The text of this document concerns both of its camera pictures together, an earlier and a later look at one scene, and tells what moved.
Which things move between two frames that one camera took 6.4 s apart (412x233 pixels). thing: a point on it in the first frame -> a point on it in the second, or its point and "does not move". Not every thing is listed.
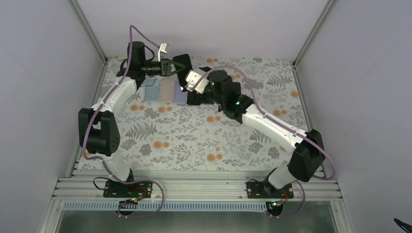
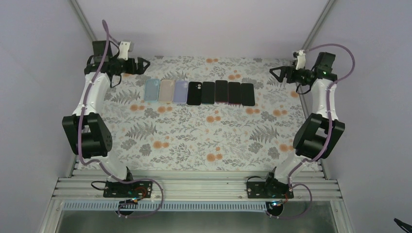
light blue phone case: (151, 90) does not move
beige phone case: (166, 90) does not move
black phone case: (194, 98) does not move
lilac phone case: (180, 97) does not move
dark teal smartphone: (208, 99) does not move
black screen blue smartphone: (185, 60) -> (248, 95)
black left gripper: (165, 65) -> (139, 70)
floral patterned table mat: (265, 91) does not move
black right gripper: (203, 99) -> (284, 71)
